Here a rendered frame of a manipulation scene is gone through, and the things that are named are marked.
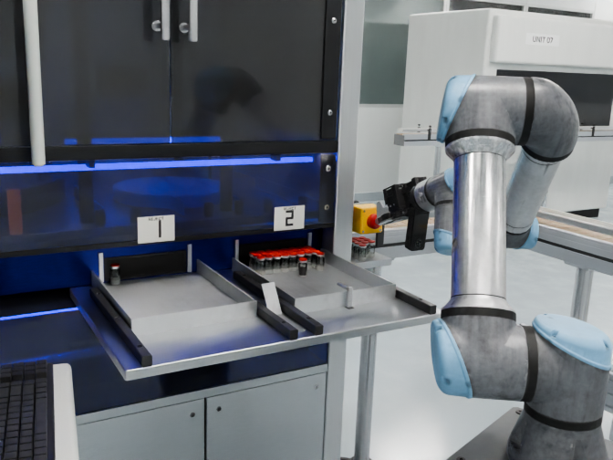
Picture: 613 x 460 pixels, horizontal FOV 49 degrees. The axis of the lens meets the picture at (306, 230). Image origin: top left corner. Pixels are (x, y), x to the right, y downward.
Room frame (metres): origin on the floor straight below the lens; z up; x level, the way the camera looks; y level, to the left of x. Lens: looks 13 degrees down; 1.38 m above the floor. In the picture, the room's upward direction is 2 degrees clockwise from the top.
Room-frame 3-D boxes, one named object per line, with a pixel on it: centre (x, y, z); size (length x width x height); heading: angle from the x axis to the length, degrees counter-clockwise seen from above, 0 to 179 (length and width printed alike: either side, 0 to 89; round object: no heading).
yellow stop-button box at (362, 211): (1.80, -0.16, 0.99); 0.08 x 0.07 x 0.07; 30
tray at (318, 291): (1.56, -0.01, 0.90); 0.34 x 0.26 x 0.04; 29
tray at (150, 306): (1.40, 0.29, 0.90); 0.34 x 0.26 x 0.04; 30
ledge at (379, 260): (1.85, -0.15, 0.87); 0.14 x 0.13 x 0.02; 30
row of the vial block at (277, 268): (1.65, 0.04, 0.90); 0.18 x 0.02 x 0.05; 119
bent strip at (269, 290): (1.31, 0.04, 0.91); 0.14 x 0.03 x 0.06; 30
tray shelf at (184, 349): (1.43, 0.11, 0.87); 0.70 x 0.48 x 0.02; 120
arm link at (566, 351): (0.97, -0.40, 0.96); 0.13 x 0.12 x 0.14; 85
